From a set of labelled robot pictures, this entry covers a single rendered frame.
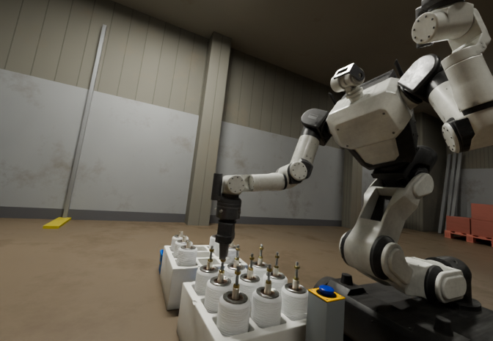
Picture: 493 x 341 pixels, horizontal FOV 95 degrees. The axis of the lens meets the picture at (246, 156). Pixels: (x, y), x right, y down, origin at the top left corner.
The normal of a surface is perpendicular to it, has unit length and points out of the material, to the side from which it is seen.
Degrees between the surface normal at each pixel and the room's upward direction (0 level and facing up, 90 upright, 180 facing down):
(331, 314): 90
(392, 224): 90
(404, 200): 113
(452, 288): 90
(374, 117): 133
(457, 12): 106
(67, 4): 90
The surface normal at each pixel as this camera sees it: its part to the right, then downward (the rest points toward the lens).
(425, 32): -0.96, 0.22
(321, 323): -0.87, -0.15
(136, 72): 0.45, -0.07
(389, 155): -0.54, 0.54
